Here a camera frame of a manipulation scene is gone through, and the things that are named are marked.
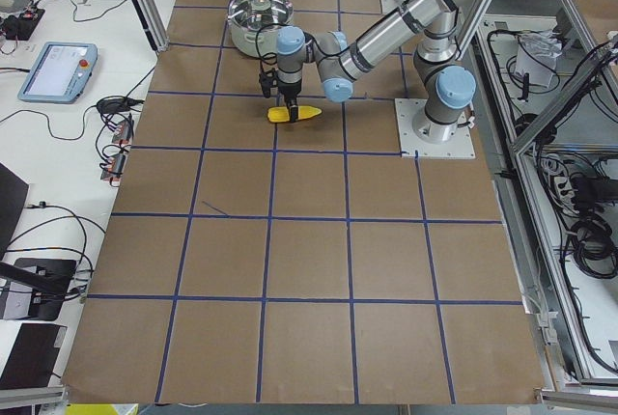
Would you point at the pale green cooking pot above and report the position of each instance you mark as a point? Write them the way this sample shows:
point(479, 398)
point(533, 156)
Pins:
point(253, 43)

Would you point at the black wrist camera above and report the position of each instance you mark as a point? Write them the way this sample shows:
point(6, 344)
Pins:
point(268, 81)

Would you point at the crumpled white paper bag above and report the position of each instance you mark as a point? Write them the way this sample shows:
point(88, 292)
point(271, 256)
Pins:
point(537, 57)

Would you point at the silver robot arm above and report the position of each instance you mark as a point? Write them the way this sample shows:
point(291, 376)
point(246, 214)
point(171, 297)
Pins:
point(340, 63)

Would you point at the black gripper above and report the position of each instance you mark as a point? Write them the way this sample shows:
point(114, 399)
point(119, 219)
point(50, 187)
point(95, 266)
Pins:
point(290, 91)

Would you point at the glass pot lid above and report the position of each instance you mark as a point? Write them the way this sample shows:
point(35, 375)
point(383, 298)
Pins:
point(253, 15)

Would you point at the blue teach pendant near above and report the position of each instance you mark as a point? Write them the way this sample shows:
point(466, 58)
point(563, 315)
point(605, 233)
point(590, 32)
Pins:
point(60, 73)

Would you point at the yellow corn cob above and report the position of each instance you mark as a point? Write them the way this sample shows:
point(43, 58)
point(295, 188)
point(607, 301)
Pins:
point(279, 114)

